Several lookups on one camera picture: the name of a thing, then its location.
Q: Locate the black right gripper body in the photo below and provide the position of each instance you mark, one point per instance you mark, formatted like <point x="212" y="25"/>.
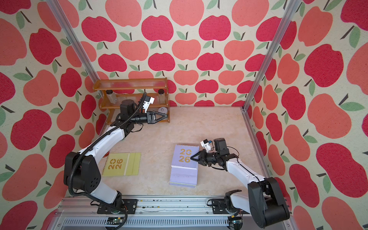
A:
<point x="209" y="158"/>

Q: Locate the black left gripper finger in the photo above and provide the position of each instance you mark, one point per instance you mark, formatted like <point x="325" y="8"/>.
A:
<point x="159" y="113"/>
<point x="159" y="117"/>

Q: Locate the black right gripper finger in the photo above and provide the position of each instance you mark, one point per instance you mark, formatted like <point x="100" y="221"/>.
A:
<point x="198" y="156"/>
<point x="200" y="161"/>

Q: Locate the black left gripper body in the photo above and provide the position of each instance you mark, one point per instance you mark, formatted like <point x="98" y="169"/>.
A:
<point x="143" y="118"/>

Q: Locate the purple calendar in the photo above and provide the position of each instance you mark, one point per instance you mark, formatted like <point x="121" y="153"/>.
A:
<point x="184" y="171"/>
<point x="181" y="186"/>

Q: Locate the green calendar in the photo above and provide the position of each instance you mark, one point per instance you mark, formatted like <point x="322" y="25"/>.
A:
<point x="122" y="164"/>

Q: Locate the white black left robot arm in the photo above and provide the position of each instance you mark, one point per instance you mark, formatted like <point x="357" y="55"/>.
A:
<point x="82" y="175"/>

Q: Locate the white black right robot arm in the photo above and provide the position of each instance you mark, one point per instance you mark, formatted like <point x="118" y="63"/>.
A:
<point x="264" y="201"/>

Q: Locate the glass jar right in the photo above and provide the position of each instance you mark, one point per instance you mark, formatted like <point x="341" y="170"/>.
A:
<point x="161" y="96"/>

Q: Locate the glass jar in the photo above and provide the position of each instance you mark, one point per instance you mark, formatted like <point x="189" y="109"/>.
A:
<point x="161" y="96"/>
<point x="111" y="96"/>

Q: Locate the glass jar left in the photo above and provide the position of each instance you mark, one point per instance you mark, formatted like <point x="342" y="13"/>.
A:
<point x="111" y="96"/>

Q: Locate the orange wooden shelf rack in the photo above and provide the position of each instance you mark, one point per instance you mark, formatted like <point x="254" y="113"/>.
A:
<point x="133" y="90"/>

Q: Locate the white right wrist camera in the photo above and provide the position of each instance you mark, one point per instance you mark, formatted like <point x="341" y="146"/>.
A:
<point x="206" y="145"/>

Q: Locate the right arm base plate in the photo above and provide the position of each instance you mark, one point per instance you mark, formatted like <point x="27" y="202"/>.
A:
<point x="224" y="206"/>

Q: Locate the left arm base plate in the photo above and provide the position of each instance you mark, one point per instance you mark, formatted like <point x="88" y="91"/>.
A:
<point x="128" y="205"/>

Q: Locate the aluminium frame rail front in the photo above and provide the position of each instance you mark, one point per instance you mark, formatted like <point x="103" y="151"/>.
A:
<point x="149" y="213"/>

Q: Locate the aluminium post left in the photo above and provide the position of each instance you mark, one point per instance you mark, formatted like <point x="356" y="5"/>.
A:
<point x="68" y="30"/>

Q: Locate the aluminium post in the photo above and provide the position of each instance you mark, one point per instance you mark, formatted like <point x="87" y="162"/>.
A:
<point x="68" y="30"/>
<point x="290" y="10"/>

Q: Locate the aluminium post right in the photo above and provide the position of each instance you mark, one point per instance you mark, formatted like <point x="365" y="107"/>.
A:
<point x="290" y="10"/>

